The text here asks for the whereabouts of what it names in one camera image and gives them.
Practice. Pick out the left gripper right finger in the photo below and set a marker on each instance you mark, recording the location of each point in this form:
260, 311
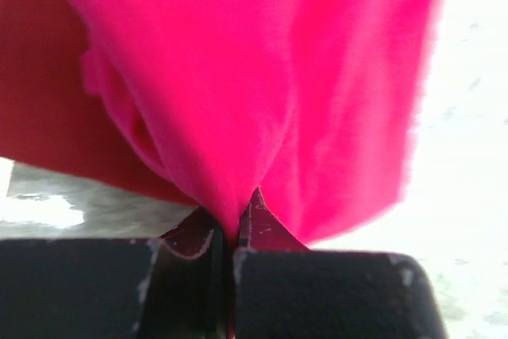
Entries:
285, 290

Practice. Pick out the pink t-shirt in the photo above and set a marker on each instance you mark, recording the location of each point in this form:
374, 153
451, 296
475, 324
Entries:
309, 101

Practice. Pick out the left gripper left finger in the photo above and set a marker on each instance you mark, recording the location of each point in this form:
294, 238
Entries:
165, 287

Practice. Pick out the folded dark red t-shirt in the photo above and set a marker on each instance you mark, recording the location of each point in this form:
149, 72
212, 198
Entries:
48, 120

